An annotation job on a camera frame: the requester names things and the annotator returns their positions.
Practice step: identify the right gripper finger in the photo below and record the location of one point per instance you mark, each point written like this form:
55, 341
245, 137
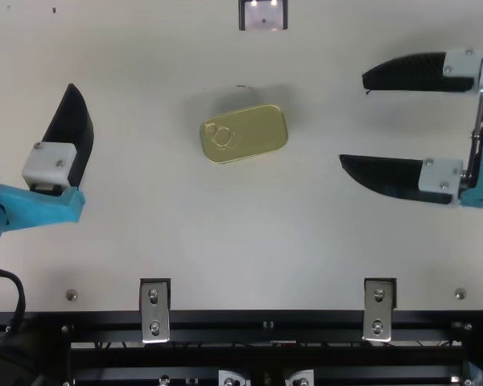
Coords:
410, 74
386, 177

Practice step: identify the small square scanner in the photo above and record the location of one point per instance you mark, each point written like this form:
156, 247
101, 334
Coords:
263, 16

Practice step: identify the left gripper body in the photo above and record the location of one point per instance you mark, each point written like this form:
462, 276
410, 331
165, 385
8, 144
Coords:
36, 209

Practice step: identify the gold rectangular tin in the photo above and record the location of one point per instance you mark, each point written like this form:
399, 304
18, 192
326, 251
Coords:
245, 134

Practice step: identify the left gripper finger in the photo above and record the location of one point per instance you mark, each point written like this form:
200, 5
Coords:
70, 124

